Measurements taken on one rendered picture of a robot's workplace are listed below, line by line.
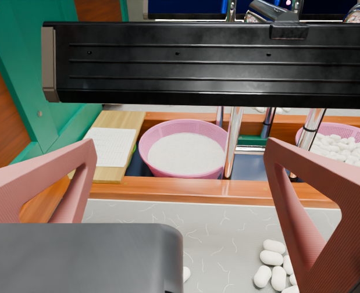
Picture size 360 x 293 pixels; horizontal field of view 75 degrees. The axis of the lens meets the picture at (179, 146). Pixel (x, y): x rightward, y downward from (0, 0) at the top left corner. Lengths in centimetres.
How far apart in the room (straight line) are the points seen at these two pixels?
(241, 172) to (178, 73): 52
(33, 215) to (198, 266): 29
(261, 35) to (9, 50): 41
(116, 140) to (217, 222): 35
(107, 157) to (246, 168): 40
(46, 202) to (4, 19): 31
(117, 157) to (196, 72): 41
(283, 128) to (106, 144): 56
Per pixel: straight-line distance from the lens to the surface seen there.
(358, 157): 82
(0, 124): 50
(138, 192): 53
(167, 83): 24
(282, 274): 46
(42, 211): 48
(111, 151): 64
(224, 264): 47
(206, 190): 53
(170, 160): 65
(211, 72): 24
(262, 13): 32
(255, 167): 75
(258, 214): 54
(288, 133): 86
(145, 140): 70
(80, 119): 72
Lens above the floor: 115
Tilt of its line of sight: 36 degrees down
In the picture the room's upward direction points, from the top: straight up
